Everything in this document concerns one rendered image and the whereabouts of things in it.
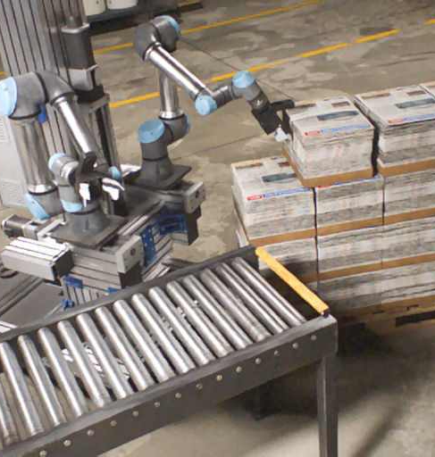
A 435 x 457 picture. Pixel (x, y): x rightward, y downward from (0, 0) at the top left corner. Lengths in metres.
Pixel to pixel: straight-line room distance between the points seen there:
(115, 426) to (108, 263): 0.91
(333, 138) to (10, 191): 1.39
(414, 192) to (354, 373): 0.83
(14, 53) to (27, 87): 0.40
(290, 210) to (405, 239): 0.55
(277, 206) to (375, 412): 0.94
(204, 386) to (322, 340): 0.41
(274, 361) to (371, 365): 1.16
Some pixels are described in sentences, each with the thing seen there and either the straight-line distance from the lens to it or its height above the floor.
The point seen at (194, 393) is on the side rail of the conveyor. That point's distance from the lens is 2.08.
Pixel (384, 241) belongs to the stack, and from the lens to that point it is 3.12.
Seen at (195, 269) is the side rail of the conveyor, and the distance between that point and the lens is 2.50.
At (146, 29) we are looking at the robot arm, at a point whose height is 1.45.
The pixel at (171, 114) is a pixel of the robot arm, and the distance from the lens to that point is 3.12.
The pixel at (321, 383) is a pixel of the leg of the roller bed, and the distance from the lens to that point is 2.37.
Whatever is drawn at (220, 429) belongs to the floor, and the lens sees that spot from 3.01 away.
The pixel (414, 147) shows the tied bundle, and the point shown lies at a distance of 2.96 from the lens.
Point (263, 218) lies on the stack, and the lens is 2.88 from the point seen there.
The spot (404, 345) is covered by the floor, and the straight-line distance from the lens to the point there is 3.38.
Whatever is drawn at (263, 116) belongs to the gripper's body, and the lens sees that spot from 2.89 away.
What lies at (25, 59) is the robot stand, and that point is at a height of 1.43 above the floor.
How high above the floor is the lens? 2.18
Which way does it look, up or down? 31 degrees down
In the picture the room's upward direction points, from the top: 6 degrees counter-clockwise
